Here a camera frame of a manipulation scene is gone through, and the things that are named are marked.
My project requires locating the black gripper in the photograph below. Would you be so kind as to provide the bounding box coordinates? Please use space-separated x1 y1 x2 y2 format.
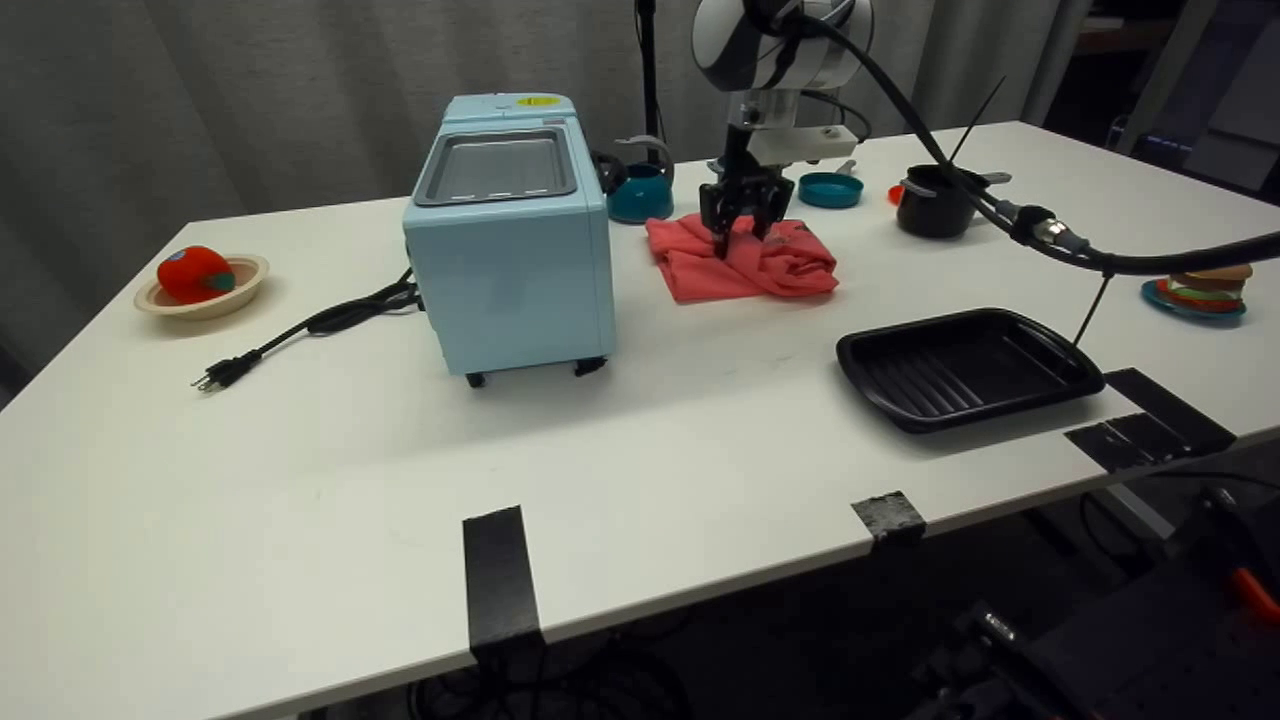
698 124 799 260

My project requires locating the red cloth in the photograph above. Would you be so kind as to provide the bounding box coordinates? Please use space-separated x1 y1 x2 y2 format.
642 211 842 309

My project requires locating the teal toy kettle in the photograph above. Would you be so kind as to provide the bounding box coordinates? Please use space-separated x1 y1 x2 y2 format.
592 133 680 226

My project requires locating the black tripod stand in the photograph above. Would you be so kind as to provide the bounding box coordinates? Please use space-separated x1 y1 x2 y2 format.
627 0 666 143

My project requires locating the black cooking pot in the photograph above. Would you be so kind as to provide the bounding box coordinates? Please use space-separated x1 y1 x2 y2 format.
890 160 1015 242

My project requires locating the light blue toaster oven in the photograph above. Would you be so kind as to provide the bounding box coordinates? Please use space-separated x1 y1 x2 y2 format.
398 86 619 395

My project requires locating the black ridged tray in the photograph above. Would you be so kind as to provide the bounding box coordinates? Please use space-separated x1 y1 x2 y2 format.
833 304 1110 435

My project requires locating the black tape patch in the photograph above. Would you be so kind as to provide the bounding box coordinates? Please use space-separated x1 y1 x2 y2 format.
1119 407 1188 461
846 488 931 549
1065 424 1137 476

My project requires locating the long black tape strip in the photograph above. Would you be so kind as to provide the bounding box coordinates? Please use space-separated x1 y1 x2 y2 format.
459 499 549 653
1102 364 1238 461

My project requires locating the toy burger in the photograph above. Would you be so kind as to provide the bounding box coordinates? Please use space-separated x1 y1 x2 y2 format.
1155 260 1260 314

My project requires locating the grey curtain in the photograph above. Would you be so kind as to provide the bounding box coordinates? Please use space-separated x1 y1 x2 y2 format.
0 0 1100 371

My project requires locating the beige shallow bowl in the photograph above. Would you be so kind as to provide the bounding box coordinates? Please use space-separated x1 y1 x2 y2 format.
126 252 276 322

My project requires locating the red toy tomato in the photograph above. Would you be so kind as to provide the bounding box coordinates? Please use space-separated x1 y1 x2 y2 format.
150 238 242 309

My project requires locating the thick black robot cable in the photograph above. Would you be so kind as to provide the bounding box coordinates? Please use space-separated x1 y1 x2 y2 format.
795 0 1280 279

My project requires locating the black power cord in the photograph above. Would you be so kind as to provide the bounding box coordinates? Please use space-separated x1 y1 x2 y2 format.
188 268 426 395

